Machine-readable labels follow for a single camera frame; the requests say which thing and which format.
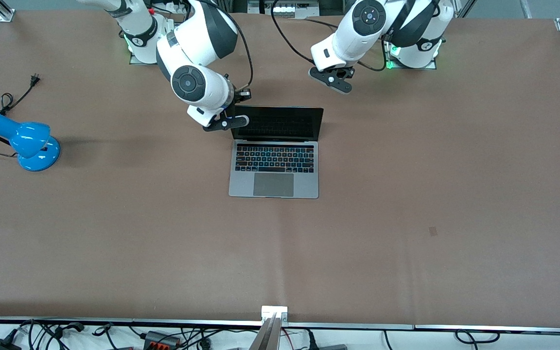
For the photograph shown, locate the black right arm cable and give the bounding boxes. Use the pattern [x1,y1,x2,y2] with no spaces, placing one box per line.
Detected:
[222,10,255,91]

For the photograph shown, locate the white metal bracket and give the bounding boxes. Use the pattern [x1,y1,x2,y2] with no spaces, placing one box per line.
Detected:
[261,305,289,326]

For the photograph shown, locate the black looped floor cable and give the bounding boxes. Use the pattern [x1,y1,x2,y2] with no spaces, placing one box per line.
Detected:
[455,329,502,345]

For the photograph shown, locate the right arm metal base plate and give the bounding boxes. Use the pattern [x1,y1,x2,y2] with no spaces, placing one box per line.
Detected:
[128,28,175,66]

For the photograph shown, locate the white power strip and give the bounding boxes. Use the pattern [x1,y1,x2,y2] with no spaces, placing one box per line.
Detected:
[247,0,321,20]

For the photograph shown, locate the black lamp power cable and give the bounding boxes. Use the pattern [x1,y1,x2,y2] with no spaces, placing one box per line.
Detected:
[0,73,42,159]

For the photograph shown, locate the black base supply cable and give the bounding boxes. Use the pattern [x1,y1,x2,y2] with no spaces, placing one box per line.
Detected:
[307,17,341,30]

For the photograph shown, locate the silver grey laptop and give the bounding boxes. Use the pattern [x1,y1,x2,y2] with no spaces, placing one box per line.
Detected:
[228,106,325,200]

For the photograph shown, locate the black box orange connectors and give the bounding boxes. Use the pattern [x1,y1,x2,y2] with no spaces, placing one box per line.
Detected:
[142,330,182,349]

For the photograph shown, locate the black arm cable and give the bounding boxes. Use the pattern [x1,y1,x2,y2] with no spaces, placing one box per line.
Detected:
[222,10,255,91]
[270,0,390,73]

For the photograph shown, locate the blue desk lamp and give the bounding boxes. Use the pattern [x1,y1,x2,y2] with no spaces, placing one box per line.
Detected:
[0,112,61,172]

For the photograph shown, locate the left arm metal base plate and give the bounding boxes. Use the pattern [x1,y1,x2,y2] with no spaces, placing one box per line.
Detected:
[384,41,439,70]

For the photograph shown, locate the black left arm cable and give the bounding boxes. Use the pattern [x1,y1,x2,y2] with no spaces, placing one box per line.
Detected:
[270,0,390,73]

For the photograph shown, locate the aluminium profile beam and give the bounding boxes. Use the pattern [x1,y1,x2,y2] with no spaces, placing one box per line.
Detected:
[248,313,283,350]

